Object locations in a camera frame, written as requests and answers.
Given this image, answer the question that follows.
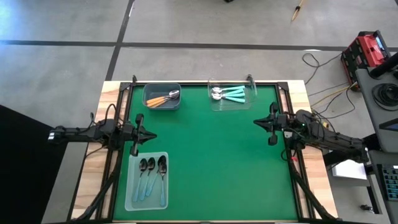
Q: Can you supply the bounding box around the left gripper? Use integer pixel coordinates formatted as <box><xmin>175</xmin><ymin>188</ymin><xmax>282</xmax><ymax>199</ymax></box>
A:
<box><xmin>123</xmin><ymin>113</ymin><xmax>158</xmax><ymax>157</ymax></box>

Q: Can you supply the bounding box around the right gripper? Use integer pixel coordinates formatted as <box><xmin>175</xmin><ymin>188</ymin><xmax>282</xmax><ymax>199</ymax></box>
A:
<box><xmin>253</xmin><ymin>101</ymin><xmax>292</xmax><ymax>146</ymax></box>

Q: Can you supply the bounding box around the frosted white plastic bin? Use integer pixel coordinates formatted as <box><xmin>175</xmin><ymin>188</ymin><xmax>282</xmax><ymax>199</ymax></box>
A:
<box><xmin>124</xmin><ymin>151</ymin><xmax>169</xmax><ymax>212</ymax></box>

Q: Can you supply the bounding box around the clear plastic bin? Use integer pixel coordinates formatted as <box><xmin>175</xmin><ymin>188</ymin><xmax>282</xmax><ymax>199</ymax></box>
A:
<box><xmin>207</xmin><ymin>74</ymin><xmax>258</xmax><ymax>112</ymax></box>

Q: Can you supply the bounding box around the grey-blue plastic bin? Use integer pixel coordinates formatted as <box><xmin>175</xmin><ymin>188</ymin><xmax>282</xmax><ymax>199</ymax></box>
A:
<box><xmin>142</xmin><ymin>82</ymin><xmax>182</xmax><ymax>111</ymax></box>

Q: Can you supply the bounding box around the green table mat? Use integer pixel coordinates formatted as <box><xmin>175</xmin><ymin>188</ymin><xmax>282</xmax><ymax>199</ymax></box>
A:
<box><xmin>112</xmin><ymin>84</ymin><xmax>299</xmax><ymax>222</ymax></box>

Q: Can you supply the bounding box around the white box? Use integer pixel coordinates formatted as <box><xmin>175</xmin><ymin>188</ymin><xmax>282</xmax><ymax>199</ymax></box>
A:
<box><xmin>329</xmin><ymin>158</ymin><xmax>368</xmax><ymax>181</ymax></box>

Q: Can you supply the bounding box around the grey cart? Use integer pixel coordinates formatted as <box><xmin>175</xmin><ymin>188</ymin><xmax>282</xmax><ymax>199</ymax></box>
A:
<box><xmin>355</xmin><ymin>51</ymin><xmax>398</xmax><ymax>153</ymax></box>

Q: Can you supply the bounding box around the black bar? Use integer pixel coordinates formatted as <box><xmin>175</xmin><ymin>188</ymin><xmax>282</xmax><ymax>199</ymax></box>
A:
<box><xmin>323</xmin><ymin>133</ymin><xmax>382</xmax><ymax>167</ymax></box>

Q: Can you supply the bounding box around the thin yellow pole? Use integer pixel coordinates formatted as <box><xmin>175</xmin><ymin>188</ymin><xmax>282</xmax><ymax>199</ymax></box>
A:
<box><xmin>291</xmin><ymin>0</ymin><xmax>304</xmax><ymax>22</ymax></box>

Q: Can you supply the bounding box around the black panel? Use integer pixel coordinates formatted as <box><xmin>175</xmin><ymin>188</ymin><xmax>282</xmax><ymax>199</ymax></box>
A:
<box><xmin>0</xmin><ymin>104</ymin><xmax>71</xmax><ymax>224</ymax></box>

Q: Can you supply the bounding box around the red and black equipment case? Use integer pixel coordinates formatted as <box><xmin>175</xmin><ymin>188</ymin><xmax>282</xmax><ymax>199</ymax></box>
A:
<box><xmin>340</xmin><ymin>30</ymin><xmax>392</xmax><ymax>91</ymax></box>

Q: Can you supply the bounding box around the dark tablet screen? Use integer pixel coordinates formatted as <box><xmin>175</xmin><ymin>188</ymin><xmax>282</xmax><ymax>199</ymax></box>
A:
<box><xmin>378</xmin><ymin>117</ymin><xmax>398</xmax><ymax>132</ymax></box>

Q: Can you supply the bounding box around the black pole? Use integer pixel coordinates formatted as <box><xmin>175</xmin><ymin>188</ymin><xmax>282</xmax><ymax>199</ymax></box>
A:
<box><xmin>369</xmin><ymin>52</ymin><xmax>398</xmax><ymax>79</ymax></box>

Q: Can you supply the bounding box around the small black floor object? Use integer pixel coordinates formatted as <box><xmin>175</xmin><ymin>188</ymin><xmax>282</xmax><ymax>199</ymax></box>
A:
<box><xmin>360</xmin><ymin>203</ymin><xmax>376</xmax><ymax>215</ymax></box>

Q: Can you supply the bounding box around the blue-lit keypad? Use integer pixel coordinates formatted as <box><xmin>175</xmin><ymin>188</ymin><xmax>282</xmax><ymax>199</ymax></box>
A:
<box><xmin>381</xmin><ymin>164</ymin><xmax>398</xmax><ymax>202</ymax></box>

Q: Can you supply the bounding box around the black aluminium table frame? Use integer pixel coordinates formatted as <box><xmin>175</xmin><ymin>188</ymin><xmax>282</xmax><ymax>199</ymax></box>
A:
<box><xmin>70</xmin><ymin>74</ymin><xmax>338</xmax><ymax>224</ymax></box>

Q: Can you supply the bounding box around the black floor cable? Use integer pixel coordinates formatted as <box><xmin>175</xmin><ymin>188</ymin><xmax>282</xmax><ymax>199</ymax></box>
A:
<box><xmin>302</xmin><ymin>52</ymin><xmax>357</xmax><ymax>121</ymax></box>

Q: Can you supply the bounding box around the yellow floor cable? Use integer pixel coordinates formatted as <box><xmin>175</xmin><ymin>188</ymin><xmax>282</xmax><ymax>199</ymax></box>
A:
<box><xmin>313</xmin><ymin>84</ymin><xmax>354</xmax><ymax>105</ymax></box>

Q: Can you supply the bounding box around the black cable coil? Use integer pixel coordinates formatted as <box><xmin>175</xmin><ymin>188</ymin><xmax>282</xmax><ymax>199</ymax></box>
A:
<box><xmin>372</xmin><ymin>83</ymin><xmax>398</xmax><ymax>108</ymax></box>

